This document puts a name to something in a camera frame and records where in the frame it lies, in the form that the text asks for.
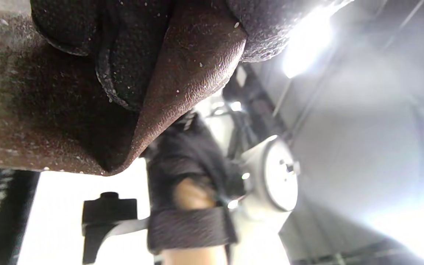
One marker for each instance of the person's left hand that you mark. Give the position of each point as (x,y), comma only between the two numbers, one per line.
(131,44)

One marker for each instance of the person's right hand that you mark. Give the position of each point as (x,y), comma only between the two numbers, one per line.
(175,158)

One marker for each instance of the brown leather bag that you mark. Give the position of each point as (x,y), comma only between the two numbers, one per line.
(50,121)

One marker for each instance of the right black white controller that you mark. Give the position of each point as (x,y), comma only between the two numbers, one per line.
(274,176)

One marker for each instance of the bright ceiling light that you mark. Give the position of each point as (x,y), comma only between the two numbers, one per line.
(306,44)

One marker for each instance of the black mounting bracket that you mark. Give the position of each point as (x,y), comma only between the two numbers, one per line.
(105,209)

